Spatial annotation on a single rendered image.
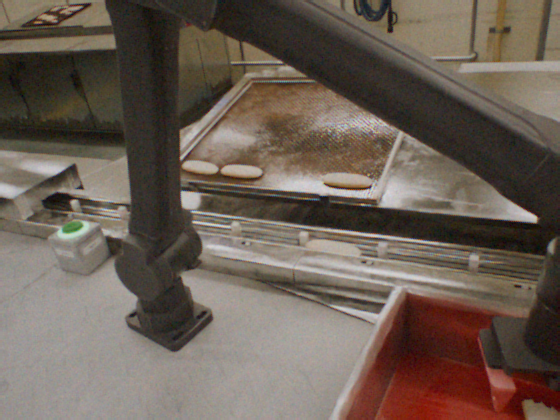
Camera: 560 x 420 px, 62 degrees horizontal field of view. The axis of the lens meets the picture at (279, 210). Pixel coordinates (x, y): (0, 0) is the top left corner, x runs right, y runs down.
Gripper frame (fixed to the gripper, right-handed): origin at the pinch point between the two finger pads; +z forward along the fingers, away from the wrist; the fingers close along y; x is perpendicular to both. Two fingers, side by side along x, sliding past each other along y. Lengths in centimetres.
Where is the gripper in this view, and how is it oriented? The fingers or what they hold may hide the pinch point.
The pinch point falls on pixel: (535, 405)
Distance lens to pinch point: 59.0
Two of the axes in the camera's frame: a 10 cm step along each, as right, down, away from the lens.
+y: 9.9, 0.2, -1.6
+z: 0.7, 8.5, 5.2
